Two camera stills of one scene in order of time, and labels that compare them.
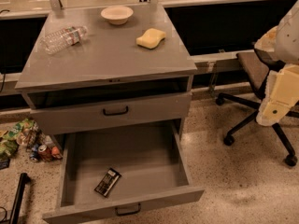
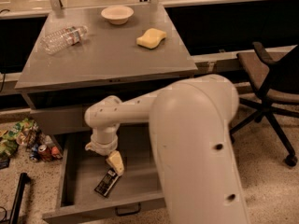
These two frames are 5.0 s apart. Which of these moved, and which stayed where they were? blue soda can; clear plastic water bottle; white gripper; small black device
Moved: white gripper
Stayed: blue soda can; small black device; clear plastic water bottle
